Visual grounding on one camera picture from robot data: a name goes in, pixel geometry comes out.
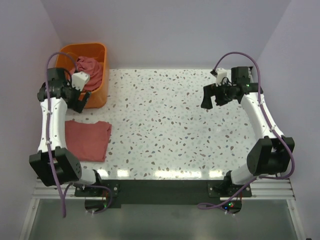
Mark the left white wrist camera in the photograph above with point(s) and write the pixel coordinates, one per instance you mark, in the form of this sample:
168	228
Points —
79	80

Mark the orange plastic laundry basket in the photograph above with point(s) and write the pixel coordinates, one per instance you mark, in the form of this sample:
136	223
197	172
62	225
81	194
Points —
67	61

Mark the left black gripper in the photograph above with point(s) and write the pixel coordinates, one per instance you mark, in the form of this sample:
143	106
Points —
77	105

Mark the pink t shirt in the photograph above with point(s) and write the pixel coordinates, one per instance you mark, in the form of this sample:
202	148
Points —
95	70
88	141

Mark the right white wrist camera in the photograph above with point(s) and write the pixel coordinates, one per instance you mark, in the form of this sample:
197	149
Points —
219	74

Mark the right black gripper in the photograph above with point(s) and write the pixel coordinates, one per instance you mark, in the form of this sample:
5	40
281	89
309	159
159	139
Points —
209	91

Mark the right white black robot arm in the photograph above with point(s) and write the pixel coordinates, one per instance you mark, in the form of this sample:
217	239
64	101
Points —
272	151

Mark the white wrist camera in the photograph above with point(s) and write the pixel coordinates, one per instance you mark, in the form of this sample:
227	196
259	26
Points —
219	74
79	80

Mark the aluminium front rail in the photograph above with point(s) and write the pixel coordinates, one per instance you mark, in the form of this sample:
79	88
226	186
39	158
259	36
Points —
262	189

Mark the pink t shirt in basket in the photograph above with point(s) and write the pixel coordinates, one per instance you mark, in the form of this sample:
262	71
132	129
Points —
95	70

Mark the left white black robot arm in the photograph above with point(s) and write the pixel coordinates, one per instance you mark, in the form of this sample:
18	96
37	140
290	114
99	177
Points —
53	163

